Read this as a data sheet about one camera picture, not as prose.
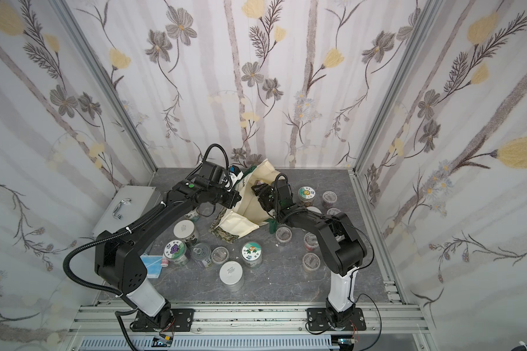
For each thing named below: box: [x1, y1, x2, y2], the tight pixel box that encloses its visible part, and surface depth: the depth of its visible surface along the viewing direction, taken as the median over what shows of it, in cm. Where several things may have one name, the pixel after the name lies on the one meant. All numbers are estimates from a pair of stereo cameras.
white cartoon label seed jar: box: [297, 185, 316, 207], surface depth 102 cm
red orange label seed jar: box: [241, 242, 263, 268], surface depth 84 cm
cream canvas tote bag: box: [215, 158, 282, 238], surface depth 86 cm
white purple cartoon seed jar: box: [163, 239, 189, 266], surface depth 84 cm
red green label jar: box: [303, 231, 320, 251], surface depth 90 cm
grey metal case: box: [91, 185, 162, 239], surface depth 88 cm
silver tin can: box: [191, 242, 213, 269], surface depth 84 cm
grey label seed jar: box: [218, 260, 245, 293], surface depth 78 cm
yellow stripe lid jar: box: [302, 252, 321, 273], surface depth 84 cm
